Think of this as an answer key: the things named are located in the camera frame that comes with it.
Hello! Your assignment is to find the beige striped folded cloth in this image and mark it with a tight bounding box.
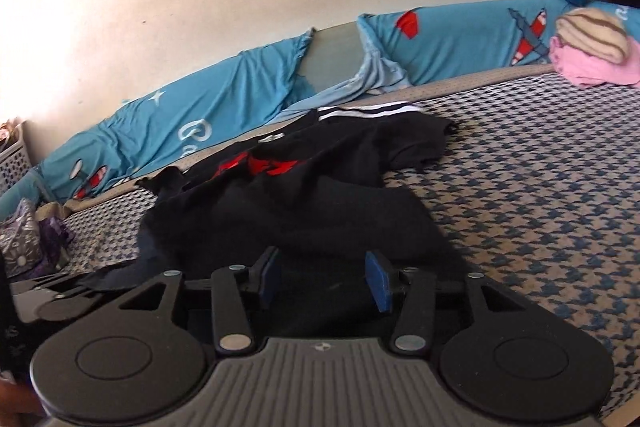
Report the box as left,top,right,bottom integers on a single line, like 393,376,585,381
555,8,630,65

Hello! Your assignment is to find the pink folded cloth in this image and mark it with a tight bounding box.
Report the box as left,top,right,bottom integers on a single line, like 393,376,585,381
549,37,640,88

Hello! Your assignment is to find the black t-shirt red print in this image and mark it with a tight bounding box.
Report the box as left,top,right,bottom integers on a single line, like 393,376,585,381
84,104,465,291

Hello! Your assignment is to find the blue airplane print sheet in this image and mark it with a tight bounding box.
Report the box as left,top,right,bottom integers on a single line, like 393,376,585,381
0,0,640,218

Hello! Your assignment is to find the blue houndstooth mattress cover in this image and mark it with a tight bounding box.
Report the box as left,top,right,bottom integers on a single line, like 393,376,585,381
60,70,640,417

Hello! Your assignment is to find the grey patterned folded cloth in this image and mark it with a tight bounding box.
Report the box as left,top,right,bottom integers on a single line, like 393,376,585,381
0,198,41,279

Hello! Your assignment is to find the purple folded cloth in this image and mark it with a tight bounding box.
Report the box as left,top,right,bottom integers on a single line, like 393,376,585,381
38,217,73,273

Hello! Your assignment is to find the white plastic basket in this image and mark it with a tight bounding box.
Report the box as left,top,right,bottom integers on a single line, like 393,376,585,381
0,124,32,194

